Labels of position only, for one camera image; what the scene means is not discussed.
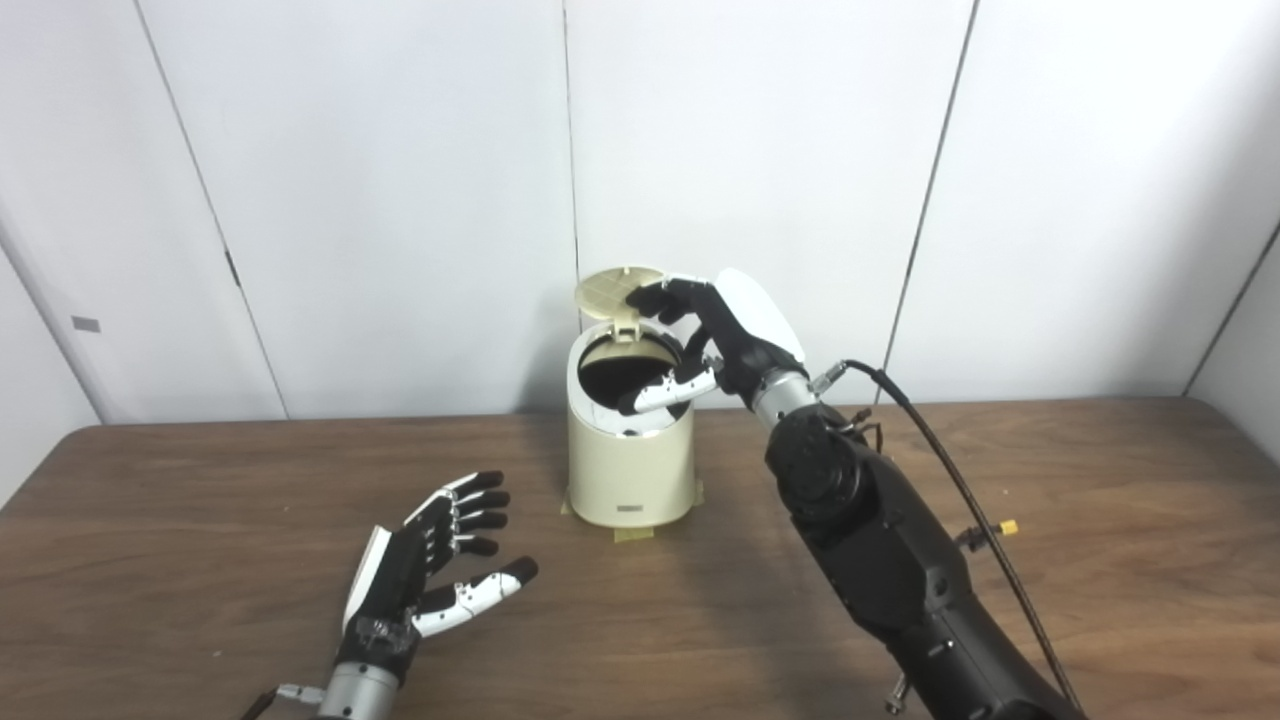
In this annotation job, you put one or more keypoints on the grey wall label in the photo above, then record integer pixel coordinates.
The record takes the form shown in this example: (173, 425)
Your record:
(86, 324)

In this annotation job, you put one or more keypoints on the cream-colored bin body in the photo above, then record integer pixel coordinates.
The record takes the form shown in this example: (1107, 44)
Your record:
(630, 470)

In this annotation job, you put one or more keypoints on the round cream bin lid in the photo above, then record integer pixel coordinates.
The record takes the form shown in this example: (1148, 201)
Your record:
(605, 292)

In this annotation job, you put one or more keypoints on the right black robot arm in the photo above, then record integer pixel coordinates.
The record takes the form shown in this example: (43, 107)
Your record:
(890, 560)

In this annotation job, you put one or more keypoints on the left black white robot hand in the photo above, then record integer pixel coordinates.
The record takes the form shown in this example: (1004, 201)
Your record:
(395, 590)

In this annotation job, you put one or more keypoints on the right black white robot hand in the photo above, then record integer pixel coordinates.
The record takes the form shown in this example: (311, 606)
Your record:
(755, 340)

